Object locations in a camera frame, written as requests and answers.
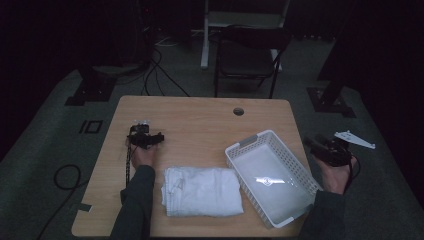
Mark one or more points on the person's left hand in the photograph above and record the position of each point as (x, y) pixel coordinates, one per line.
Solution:
(143, 157)

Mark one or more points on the black folding chair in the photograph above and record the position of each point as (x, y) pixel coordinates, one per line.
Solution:
(245, 56)

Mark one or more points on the white plastic basket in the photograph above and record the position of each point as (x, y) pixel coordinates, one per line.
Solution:
(273, 186)

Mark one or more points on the person's right hand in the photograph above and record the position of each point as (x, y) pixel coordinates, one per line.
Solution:
(333, 178)

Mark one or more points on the black stand base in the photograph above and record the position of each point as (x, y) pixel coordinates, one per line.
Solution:
(93, 88)
(328, 100)

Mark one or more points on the white towel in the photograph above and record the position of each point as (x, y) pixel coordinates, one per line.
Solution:
(201, 191)

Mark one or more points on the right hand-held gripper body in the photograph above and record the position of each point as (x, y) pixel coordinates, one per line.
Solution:
(335, 154)

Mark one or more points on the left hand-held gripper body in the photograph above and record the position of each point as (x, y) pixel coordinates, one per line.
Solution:
(142, 137)

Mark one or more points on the white desk frame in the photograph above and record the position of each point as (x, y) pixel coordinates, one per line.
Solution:
(205, 43)

